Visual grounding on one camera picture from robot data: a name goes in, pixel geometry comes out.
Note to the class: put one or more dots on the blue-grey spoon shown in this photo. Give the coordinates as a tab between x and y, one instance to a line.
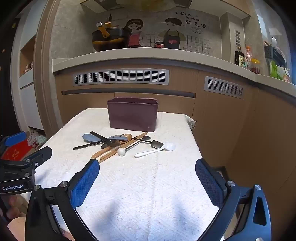
89	137

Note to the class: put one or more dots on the short grey ventilation grille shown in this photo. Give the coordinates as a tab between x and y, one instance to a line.
223	87

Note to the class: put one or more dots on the beige kitchen counter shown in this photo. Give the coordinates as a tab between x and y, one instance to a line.
138	56

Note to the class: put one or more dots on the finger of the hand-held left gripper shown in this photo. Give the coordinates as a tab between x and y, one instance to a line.
15	139
41	154

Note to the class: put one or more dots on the green packet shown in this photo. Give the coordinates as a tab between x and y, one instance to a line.
276	70

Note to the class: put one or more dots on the white shelf cabinet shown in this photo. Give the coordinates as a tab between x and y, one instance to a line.
27	92

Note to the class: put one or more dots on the long grey ventilation grille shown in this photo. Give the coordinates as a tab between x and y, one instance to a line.
120	77

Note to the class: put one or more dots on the wooden chopstick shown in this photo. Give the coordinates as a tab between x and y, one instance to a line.
136	138
111	155

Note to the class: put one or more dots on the clear bottle with orange cap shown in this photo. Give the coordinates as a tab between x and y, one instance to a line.
248	55

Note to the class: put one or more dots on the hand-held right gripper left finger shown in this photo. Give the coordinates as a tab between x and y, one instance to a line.
84	183

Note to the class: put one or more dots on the white plastic spoon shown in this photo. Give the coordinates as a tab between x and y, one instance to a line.
168	146

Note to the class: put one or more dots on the grey wall utensil holder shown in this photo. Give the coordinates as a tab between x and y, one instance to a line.
269	52

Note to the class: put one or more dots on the cartoon wall mural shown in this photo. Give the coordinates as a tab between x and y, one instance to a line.
172	34

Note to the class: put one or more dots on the black and orange cooking pot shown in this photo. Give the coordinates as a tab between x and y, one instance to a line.
108	34

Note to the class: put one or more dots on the wooden spoon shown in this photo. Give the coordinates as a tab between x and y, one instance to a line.
127	137

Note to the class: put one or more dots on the metal shovel-shaped spoon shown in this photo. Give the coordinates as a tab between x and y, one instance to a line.
157	144

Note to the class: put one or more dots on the maroon plastic utensil holder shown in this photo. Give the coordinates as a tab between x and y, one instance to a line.
131	115

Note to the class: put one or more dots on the white woven tablecloth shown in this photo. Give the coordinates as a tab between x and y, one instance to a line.
143	185

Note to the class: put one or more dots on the jar with yellow lid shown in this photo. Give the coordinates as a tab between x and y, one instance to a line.
255	67

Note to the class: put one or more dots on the dark sauce bottle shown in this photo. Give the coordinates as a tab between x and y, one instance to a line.
239	58

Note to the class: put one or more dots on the wooden kitchen cabinet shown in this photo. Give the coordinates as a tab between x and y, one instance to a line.
254	127

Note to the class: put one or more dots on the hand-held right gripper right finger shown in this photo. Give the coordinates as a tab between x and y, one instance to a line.
209	183

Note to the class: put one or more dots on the metal spoon with white ball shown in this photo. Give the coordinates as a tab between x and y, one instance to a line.
121	151

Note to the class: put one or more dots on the red floor mat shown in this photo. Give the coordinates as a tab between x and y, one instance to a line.
16	150

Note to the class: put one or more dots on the small red pot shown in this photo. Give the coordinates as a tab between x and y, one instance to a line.
159	44

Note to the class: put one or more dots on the white ladle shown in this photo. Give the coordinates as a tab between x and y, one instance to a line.
273	41

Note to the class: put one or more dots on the black chopstick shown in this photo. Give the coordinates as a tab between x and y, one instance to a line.
98	136
85	145

